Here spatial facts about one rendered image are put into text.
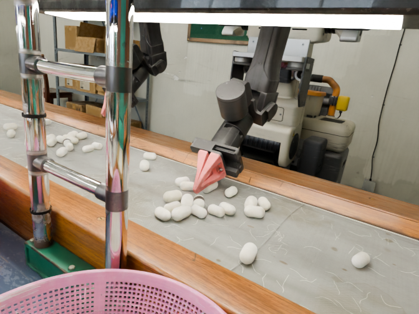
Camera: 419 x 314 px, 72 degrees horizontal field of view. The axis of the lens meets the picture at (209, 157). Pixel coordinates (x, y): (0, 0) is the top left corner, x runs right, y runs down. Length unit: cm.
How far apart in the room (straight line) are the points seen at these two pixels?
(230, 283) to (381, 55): 226
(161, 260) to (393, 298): 28
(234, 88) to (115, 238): 36
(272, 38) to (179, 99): 255
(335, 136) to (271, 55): 77
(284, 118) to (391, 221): 61
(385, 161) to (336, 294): 215
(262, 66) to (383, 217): 37
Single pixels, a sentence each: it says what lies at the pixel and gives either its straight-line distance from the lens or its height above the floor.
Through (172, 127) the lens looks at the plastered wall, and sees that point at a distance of 322.
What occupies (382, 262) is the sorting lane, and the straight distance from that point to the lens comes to 51.
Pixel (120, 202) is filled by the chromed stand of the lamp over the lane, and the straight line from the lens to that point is 31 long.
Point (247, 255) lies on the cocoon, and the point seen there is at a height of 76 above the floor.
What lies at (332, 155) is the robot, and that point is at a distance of 135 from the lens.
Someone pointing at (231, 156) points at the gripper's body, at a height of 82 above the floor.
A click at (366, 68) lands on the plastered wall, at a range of 247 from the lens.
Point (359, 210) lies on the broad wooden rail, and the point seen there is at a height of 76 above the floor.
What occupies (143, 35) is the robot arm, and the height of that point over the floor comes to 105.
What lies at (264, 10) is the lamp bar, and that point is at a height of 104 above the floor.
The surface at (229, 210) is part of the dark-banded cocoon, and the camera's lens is 49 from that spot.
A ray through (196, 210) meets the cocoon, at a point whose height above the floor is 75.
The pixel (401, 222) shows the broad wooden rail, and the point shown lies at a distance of 62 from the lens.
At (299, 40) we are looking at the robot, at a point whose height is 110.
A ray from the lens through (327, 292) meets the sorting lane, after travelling 40.
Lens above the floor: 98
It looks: 17 degrees down
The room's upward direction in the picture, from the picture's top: 7 degrees clockwise
